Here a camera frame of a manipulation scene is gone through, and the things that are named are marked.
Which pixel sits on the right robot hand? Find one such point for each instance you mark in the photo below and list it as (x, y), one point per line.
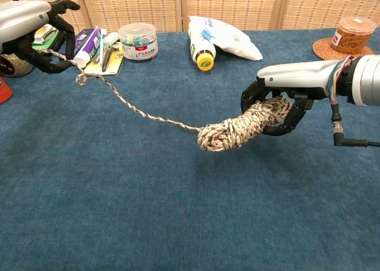
(297, 75)

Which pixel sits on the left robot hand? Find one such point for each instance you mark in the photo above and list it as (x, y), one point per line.
(20, 22)

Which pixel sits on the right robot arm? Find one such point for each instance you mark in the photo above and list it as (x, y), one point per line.
(365, 78)

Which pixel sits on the white bottle yellow cap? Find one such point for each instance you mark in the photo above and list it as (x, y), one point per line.
(202, 50)

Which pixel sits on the red yellow snack packet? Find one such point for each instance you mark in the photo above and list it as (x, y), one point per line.
(44, 33)

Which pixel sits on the green zip pouch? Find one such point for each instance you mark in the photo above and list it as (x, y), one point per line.
(49, 43)

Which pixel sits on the round woven rattan coaster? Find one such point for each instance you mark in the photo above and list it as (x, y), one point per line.
(322, 50)

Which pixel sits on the glass spice jar black lid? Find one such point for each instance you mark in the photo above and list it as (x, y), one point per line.
(20, 66)

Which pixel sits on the dark blue toothpaste box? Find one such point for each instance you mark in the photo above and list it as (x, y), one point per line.
(84, 35)

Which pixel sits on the clear jar of rubber bands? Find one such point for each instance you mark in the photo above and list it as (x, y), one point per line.
(353, 36)

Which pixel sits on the white purple toothpaste tube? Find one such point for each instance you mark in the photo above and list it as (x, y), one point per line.
(87, 50)

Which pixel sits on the orange drink can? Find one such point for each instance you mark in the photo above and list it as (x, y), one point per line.
(4, 93)

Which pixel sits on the white plastic food bag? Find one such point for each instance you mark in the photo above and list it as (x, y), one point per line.
(231, 36)

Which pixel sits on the teal toothbrush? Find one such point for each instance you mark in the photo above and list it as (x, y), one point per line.
(111, 39)

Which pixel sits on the razor on yellow card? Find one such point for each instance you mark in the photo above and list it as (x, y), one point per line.
(112, 67)

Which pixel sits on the bamboo folding screen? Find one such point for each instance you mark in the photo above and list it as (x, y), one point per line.
(133, 4)

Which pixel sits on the clear tub of binder clips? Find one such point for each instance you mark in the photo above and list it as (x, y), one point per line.
(138, 42)

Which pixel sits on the blue table cloth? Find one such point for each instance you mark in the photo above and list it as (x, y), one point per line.
(178, 208)

